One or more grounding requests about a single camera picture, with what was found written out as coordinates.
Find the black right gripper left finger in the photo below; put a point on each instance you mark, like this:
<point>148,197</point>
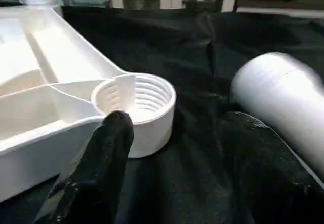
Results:
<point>91,178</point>

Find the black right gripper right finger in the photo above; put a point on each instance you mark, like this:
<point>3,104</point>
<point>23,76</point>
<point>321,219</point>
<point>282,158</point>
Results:
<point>268,173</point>

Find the white plastic table top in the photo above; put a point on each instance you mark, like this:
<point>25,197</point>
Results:
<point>61,97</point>

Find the black mat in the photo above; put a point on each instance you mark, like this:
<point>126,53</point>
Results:
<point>202,46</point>

